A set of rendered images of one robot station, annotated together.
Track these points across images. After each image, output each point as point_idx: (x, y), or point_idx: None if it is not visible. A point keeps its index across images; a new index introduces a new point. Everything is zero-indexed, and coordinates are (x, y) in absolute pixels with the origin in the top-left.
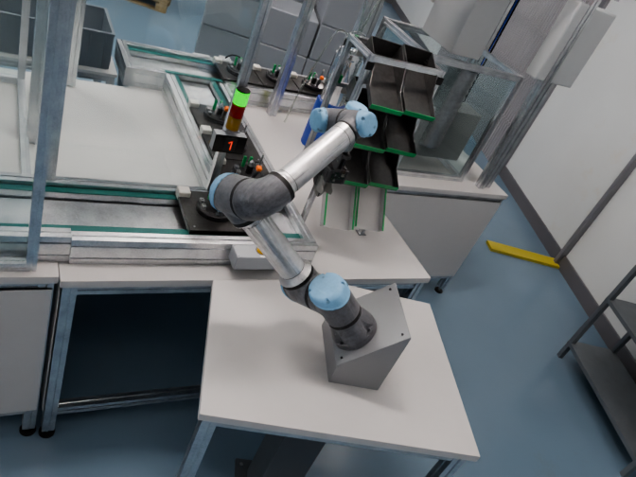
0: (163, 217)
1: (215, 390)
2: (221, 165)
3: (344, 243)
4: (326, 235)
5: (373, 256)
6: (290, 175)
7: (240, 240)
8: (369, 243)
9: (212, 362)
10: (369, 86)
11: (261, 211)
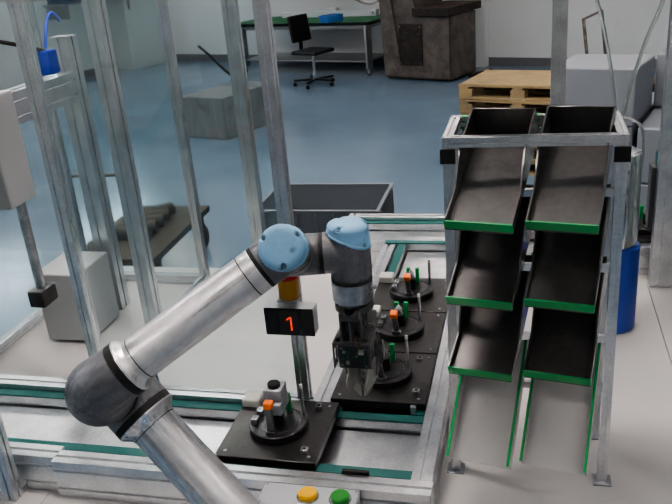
0: (215, 437)
1: None
2: (303, 356)
3: (545, 499)
4: (512, 480)
5: None
6: (125, 346)
7: (288, 476)
8: (609, 503)
9: None
10: (453, 191)
11: (80, 408)
